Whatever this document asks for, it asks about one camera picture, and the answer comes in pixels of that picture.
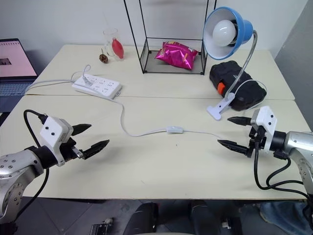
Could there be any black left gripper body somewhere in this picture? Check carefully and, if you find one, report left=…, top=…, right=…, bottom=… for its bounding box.
left=60, top=137, right=85, bottom=163

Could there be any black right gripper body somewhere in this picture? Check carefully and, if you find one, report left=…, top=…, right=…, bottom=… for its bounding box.
left=246, top=125, right=268, bottom=158

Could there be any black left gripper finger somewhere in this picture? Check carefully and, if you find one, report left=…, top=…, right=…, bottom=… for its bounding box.
left=82, top=140, right=110, bottom=161
left=72, top=123, right=92, bottom=136

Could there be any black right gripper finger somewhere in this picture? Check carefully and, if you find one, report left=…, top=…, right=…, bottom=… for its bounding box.
left=217, top=139, right=251, bottom=155
left=227, top=116, right=252, bottom=127

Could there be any blue clip-on desk lamp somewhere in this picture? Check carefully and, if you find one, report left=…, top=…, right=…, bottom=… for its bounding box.
left=202, top=6, right=259, bottom=121

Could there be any white power strip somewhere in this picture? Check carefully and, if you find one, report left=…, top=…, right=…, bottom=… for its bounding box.
left=71, top=74, right=123, bottom=100

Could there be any black tool case orange latch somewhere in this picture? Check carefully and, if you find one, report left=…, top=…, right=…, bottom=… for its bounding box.
left=209, top=61, right=268, bottom=112

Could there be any small brown pinecone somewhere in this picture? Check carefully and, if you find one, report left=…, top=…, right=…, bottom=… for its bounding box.
left=98, top=48, right=110, bottom=64

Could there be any dark rounded shape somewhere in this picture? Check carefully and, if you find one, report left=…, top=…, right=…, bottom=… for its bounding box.
left=126, top=201, right=160, bottom=235
left=190, top=200, right=243, bottom=235

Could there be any small black box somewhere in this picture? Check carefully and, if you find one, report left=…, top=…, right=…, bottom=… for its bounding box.
left=89, top=217, right=114, bottom=235

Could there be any blue fabric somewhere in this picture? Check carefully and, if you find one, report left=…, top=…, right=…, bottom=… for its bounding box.
left=258, top=200, right=313, bottom=235

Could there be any red rubber bulb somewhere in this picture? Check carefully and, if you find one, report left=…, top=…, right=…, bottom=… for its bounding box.
left=111, top=37, right=126, bottom=60

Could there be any white light bulb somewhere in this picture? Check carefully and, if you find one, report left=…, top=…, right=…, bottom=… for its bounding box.
left=212, top=20, right=237, bottom=47

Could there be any pink snack bag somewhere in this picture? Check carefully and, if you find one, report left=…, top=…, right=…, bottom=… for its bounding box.
left=154, top=41, right=199, bottom=71

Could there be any open laptop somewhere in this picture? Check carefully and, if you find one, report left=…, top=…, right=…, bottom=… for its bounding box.
left=0, top=38, right=39, bottom=114

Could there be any clear glass cup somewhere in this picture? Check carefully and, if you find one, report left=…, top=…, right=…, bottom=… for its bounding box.
left=102, top=27, right=120, bottom=58

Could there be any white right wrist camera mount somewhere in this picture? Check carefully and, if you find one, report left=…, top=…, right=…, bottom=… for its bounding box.
left=250, top=106, right=278, bottom=154

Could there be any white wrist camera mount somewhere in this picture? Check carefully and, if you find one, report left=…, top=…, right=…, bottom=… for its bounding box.
left=39, top=116, right=74, bottom=167
left=250, top=106, right=278, bottom=154

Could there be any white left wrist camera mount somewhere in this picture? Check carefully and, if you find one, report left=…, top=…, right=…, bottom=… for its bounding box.
left=39, top=116, right=74, bottom=167

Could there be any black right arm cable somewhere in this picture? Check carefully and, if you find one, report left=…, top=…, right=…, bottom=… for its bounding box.
left=253, top=141, right=309, bottom=197

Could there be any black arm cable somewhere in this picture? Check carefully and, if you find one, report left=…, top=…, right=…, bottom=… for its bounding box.
left=14, top=110, right=50, bottom=220
left=253, top=141, right=309, bottom=197

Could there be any white lamp cord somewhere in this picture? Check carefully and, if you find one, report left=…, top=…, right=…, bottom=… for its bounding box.
left=70, top=64, right=268, bottom=138

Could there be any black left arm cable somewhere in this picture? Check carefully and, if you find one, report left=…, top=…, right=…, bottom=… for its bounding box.
left=14, top=110, right=50, bottom=220

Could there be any grey power strip cable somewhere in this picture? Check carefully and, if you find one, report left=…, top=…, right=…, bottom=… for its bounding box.
left=24, top=78, right=75, bottom=95

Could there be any white inline cord switch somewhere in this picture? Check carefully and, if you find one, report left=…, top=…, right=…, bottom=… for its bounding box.
left=165, top=125, right=184, bottom=135

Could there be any black wire frame rack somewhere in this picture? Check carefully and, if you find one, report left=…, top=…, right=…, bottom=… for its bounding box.
left=123, top=0, right=217, bottom=76

